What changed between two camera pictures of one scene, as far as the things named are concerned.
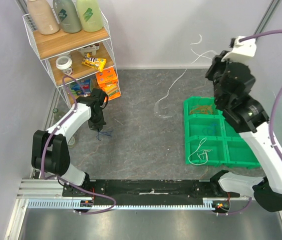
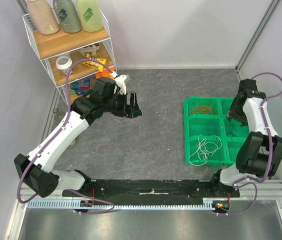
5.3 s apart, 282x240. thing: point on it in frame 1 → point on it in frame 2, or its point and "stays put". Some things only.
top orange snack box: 106,75 stays put
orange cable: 202,109 stays put
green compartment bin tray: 210,139 stays put
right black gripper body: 215,71 → 232,116
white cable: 199,40 → 211,142
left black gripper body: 97,121 → 120,108
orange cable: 203,109 stays put
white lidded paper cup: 64,63 stays put
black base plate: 129,189 stays put
